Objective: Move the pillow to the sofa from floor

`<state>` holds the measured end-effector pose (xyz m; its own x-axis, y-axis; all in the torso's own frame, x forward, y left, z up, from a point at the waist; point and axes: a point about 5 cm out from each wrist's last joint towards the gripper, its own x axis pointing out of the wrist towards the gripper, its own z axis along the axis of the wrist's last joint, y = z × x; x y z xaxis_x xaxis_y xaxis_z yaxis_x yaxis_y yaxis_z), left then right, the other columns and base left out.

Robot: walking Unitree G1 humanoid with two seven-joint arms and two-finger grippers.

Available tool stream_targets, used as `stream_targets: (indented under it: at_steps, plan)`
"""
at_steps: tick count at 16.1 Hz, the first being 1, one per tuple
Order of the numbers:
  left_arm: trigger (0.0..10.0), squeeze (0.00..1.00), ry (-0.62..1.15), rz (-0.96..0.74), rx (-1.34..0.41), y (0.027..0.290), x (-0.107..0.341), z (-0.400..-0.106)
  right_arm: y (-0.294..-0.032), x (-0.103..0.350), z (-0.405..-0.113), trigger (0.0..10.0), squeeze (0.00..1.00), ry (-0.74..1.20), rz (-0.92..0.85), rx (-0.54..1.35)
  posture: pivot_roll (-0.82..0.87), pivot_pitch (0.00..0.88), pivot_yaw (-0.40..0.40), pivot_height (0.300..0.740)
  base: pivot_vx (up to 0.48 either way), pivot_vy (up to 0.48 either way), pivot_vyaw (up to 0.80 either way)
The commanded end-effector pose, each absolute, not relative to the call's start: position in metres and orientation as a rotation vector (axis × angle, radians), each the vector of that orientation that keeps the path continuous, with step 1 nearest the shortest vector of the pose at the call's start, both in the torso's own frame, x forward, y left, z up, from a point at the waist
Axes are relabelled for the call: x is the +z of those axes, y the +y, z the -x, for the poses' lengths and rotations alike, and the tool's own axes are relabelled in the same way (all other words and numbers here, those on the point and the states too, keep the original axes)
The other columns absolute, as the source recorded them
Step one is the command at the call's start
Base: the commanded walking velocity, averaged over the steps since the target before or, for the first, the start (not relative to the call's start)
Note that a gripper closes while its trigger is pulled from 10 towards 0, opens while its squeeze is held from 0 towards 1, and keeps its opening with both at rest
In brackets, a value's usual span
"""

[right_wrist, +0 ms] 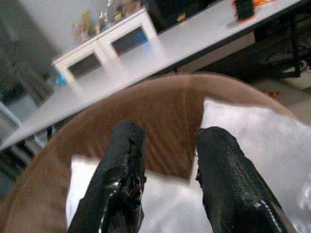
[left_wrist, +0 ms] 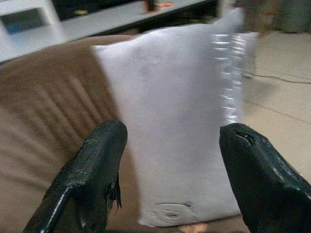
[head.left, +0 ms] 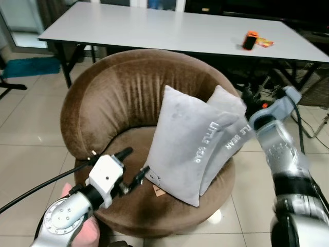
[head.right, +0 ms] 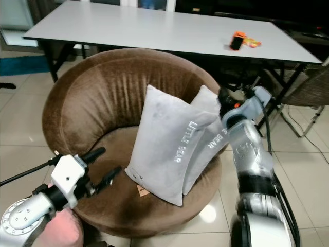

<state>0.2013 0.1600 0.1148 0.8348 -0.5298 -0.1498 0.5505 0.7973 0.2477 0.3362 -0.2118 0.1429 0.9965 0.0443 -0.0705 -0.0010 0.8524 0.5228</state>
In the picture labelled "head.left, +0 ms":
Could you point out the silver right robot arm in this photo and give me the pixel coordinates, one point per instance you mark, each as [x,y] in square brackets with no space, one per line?
[280,154]

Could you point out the dark woven chair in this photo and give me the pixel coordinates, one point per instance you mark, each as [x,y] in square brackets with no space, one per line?
[318,92]

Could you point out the yellow red snack packet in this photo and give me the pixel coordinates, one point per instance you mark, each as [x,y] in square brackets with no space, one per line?
[266,42]

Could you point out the brown round velvet sofa chair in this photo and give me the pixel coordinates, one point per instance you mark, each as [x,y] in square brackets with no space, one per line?
[118,87]

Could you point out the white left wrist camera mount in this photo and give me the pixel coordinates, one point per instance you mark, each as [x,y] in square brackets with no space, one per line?
[105,177]

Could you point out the pink rounded soft object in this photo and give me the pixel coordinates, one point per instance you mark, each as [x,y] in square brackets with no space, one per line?
[88,234]

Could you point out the black stand base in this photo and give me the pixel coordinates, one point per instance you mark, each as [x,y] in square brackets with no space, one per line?
[11,85]

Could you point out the white folding table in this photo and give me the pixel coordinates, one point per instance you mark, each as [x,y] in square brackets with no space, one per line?
[154,28]

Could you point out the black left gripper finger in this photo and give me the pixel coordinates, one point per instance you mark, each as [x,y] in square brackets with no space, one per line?
[140,176]
[124,153]

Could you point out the teal floor mat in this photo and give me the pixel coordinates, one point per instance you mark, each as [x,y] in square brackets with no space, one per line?
[28,66]

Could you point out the grey little bear pillow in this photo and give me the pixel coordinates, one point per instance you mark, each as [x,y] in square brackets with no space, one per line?
[182,144]
[229,105]

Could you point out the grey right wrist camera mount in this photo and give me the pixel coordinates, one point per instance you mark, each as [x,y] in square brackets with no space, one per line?
[280,108]

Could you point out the orange and black can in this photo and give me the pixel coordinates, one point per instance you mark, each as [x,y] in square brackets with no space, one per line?
[250,40]

